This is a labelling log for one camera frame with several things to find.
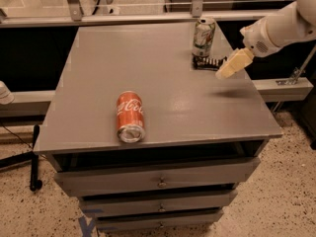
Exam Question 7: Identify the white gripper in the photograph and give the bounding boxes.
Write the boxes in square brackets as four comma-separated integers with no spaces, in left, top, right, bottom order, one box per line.
[215,18,283,79]

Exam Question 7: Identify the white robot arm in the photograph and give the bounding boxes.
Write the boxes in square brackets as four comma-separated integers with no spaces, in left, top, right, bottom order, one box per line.
[215,0,316,79]

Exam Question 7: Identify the green white 7up can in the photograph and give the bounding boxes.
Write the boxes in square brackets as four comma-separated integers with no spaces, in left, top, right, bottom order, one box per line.
[192,17,215,57]

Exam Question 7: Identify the red coca-cola can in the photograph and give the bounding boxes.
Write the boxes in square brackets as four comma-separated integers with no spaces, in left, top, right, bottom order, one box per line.
[117,91,145,143]

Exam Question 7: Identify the grey drawer cabinet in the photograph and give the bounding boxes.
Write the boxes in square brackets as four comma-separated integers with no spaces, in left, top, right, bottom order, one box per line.
[34,21,284,234]

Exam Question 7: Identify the grey top drawer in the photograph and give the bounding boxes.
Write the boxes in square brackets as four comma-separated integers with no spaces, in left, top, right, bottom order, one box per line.
[54,157,260,197]

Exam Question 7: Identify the grey drawer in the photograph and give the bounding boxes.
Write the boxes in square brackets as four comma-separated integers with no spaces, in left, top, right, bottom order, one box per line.
[80,190,237,217]
[96,208,223,232]
[54,157,260,197]

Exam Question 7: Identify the grey middle drawer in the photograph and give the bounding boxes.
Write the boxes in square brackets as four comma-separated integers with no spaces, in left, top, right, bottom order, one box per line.
[80,190,237,217]

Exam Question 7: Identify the grey bottom drawer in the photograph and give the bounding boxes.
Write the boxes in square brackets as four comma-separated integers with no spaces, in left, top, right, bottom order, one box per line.
[96,208,223,232]

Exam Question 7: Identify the blue floor tape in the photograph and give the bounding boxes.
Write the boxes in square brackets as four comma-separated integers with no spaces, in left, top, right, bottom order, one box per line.
[78,208,118,237]

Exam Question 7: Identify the white cylindrical object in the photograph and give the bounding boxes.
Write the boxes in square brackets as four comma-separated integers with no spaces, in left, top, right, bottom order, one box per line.
[0,81,14,105]

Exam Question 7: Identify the black stand leg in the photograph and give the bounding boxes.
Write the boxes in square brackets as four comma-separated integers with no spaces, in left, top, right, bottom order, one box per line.
[0,124,42,192]

